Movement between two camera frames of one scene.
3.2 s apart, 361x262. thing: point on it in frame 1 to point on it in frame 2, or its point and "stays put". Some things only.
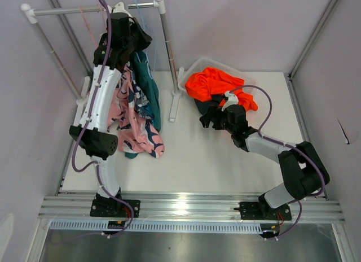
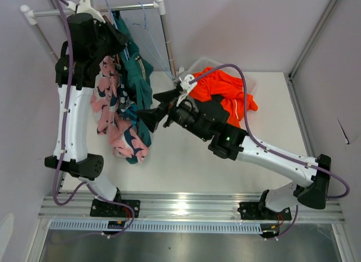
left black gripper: x=145 y=39 to x=120 y=39
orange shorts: x=210 y=82 stays put
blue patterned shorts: x=141 y=103 to x=125 y=106
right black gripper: x=215 y=112 to x=152 y=117
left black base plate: x=114 y=208 stays put
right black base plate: x=261 y=210 stays put
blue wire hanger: x=146 y=51 to x=145 y=35
